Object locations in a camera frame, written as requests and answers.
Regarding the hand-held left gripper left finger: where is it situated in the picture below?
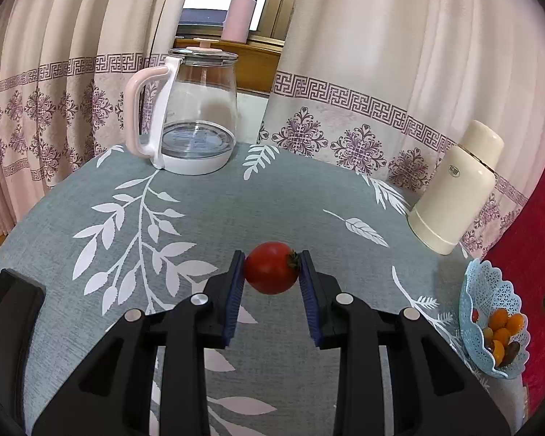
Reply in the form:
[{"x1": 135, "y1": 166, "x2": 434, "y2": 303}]
[{"x1": 32, "y1": 250, "x2": 247, "y2": 436}]

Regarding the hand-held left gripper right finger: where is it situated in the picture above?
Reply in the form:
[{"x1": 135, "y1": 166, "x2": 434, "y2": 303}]
[{"x1": 299, "y1": 249, "x2": 512, "y2": 436}]

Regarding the red tomato with stem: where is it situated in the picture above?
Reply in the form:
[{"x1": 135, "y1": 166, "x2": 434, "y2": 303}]
[{"x1": 245, "y1": 242, "x2": 300, "y2": 295}]

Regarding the light blue plastic lattice basket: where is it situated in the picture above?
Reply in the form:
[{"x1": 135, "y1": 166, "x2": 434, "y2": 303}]
[{"x1": 459, "y1": 259, "x2": 531, "y2": 380}]

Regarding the cream thermos flask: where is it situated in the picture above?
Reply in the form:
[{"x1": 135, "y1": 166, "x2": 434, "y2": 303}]
[{"x1": 407, "y1": 120, "x2": 505, "y2": 255}]

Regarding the red quilted blanket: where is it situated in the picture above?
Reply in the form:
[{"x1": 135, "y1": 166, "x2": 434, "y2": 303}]
[{"x1": 484, "y1": 182, "x2": 545, "y2": 414}]

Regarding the wooden windowsill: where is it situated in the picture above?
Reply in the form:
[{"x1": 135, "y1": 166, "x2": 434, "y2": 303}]
[{"x1": 175, "y1": 36, "x2": 284, "y2": 94}]

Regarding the pink patterned curtain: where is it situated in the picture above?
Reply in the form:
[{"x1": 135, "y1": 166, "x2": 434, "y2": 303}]
[
  {"x1": 0, "y1": 0, "x2": 198, "y2": 237},
  {"x1": 257, "y1": 0, "x2": 545, "y2": 259}
]

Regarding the pink bottle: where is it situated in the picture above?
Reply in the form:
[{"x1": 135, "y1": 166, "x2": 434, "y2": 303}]
[{"x1": 221, "y1": 0, "x2": 261, "y2": 44}]

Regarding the glass kettle with pink handle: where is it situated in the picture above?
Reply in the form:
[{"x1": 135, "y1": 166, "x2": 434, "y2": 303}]
[{"x1": 125, "y1": 39, "x2": 241, "y2": 175}]

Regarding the brown window frame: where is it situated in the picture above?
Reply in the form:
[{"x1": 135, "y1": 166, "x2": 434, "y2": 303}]
[{"x1": 254, "y1": 0, "x2": 306, "y2": 41}]

